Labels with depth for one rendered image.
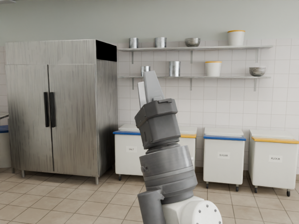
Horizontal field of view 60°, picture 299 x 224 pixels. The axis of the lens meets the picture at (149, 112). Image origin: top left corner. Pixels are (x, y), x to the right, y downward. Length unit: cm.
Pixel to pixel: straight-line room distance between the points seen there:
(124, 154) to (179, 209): 343
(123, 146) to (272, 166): 202
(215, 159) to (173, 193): 325
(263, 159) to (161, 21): 250
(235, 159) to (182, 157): 325
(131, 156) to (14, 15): 329
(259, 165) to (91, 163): 225
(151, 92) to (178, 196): 18
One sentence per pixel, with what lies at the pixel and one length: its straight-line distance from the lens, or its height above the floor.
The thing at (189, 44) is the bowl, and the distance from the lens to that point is 393.
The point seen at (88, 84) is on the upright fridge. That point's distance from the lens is 358.
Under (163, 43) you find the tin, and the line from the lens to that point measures 399.
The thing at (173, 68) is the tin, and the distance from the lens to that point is 393.
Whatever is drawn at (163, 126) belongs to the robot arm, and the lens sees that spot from 42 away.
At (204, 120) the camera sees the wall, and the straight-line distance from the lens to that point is 420.
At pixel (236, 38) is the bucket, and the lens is 392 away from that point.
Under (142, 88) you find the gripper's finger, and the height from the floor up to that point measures 157.
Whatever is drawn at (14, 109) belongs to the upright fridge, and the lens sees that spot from 426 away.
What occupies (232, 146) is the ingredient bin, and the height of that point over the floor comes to 64.
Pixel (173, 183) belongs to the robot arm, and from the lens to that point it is 42.
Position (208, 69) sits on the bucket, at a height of 167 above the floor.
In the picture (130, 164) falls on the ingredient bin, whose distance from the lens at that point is 386.
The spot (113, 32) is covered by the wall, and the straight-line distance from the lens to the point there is 447.
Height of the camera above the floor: 159
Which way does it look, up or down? 8 degrees down
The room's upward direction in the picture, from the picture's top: straight up
